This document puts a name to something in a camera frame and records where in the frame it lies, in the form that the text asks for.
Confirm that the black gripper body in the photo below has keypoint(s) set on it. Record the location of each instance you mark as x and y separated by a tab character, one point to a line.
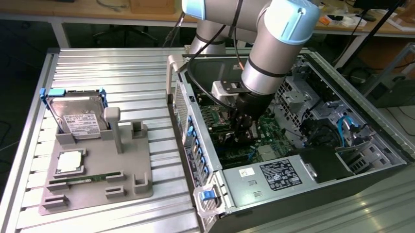
253	104

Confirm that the graphics card with black fan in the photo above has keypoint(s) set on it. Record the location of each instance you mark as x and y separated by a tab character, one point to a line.
222	137

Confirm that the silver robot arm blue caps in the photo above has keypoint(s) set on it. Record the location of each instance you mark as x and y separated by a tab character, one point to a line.
274	41

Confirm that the CPU socket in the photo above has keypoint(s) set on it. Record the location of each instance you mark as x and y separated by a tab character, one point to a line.
222	114

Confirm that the green motherboard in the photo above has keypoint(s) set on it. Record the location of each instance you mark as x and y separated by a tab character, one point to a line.
274	136

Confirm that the silver chipset heat sink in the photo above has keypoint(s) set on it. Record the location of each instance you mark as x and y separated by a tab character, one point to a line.
265	153

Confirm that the silver perforated disk bay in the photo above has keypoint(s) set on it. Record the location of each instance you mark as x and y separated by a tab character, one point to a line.
296	97

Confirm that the grey power supply unit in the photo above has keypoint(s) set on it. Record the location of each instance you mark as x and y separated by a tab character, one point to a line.
252	184

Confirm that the black plastic shroud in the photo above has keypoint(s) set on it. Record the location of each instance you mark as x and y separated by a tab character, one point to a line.
324	165

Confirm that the blue case latch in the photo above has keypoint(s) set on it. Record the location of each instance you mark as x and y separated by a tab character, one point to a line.
206	195

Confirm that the open black PC case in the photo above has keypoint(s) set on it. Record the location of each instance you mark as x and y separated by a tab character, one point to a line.
324	194

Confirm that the grey cabinet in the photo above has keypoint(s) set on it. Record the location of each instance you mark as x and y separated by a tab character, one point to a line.
395	92

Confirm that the white plastic parts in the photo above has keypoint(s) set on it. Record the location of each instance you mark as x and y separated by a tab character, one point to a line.
347	20

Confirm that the silver hard disk white label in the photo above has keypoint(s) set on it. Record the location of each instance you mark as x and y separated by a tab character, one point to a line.
78	121

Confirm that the black chair base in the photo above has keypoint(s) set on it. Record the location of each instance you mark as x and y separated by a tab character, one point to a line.
129	31

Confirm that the black slanted pole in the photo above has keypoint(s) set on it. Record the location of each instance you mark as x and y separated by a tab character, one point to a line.
376	25

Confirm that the grey plastic parts rack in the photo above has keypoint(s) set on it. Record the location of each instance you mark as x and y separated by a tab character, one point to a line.
97	194

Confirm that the green RAM stick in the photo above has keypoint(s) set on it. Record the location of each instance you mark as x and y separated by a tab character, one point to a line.
84	179

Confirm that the CPU with silver lid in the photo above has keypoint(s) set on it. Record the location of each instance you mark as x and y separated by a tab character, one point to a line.
68	162

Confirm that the blue plastic disk caddy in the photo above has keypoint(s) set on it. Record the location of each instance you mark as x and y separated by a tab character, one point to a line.
53	93

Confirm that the wooden workbench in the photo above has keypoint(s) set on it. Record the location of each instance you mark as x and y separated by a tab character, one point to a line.
80	11

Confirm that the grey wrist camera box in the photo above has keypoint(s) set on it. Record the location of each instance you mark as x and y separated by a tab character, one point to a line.
221	93

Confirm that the aluminium profile post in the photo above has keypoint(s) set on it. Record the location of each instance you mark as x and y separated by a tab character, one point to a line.
400	58

